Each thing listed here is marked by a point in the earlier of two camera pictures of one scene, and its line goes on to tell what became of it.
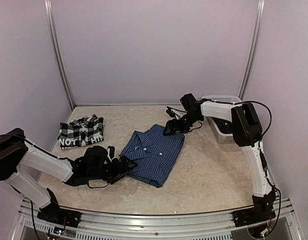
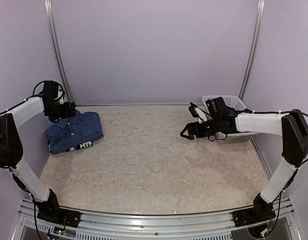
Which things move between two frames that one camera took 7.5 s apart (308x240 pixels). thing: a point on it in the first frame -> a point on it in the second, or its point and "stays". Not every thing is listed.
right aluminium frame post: [260, 6] stays
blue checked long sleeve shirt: [154, 153] -> [66, 133]
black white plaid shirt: [81, 132] -> [87, 144]
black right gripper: [170, 123] -> [199, 134]
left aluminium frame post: [52, 34] stays
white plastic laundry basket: [222, 138] stays
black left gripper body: [110, 174] -> [63, 113]
